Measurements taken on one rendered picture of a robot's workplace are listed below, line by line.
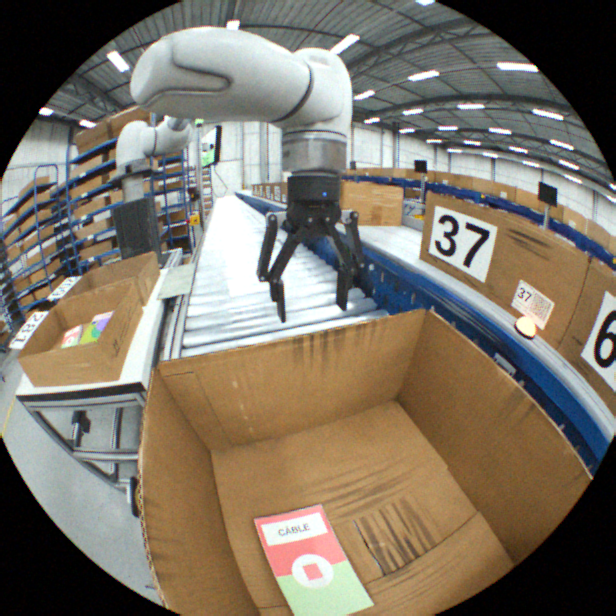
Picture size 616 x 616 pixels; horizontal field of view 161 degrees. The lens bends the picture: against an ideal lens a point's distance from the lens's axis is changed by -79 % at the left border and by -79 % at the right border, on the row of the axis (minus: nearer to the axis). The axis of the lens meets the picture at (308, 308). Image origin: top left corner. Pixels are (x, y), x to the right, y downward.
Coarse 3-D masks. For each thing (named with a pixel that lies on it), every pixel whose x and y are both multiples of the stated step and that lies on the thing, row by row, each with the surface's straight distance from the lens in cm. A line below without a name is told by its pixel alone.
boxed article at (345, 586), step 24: (264, 528) 28; (288, 528) 28; (312, 528) 27; (288, 552) 28; (312, 552) 27; (336, 552) 28; (288, 576) 28; (312, 576) 28; (336, 576) 28; (288, 600) 29; (312, 600) 29; (336, 600) 29; (360, 600) 29
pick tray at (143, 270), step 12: (120, 264) 105; (132, 264) 103; (144, 264) 102; (156, 264) 96; (84, 276) 113; (96, 276) 112; (108, 276) 109; (120, 276) 107; (132, 276) 105; (144, 276) 79; (156, 276) 94; (72, 288) 103; (84, 288) 111; (96, 288) 80; (144, 288) 78; (60, 300) 95; (144, 300) 76
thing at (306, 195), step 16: (288, 176) 33; (304, 176) 31; (320, 176) 31; (288, 192) 33; (304, 192) 31; (320, 192) 31; (336, 192) 32; (288, 208) 33; (304, 208) 33; (320, 208) 34; (336, 208) 35; (320, 224) 34
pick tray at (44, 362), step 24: (120, 288) 72; (48, 312) 89; (72, 312) 87; (96, 312) 80; (120, 312) 58; (48, 336) 87; (120, 336) 56; (24, 360) 72; (48, 360) 62; (72, 360) 55; (96, 360) 51; (120, 360) 55; (48, 384) 70; (72, 384) 62
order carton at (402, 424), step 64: (384, 320) 24; (192, 384) 22; (256, 384) 23; (320, 384) 26; (384, 384) 33; (448, 384) 29; (512, 384) 24; (192, 448) 27; (256, 448) 32; (320, 448) 32; (384, 448) 33; (448, 448) 33; (512, 448) 27; (192, 512) 22; (256, 512) 29; (384, 512) 31; (448, 512) 34; (512, 512) 33; (192, 576) 19; (256, 576) 30; (384, 576) 30; (448, 576) 34
